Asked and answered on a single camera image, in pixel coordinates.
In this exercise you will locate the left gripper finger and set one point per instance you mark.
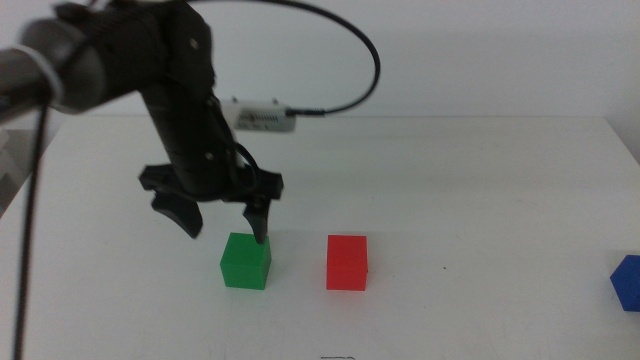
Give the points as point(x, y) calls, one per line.
point(259, 217)
point(182, 215)

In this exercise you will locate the green cube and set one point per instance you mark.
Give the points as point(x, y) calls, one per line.
point(242, 265)

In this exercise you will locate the red cube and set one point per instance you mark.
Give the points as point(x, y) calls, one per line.
point(347, 265)

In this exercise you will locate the blue cube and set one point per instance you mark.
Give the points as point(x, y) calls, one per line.
point(629, 284)

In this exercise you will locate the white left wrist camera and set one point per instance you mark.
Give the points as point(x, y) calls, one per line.
point(262, 117)

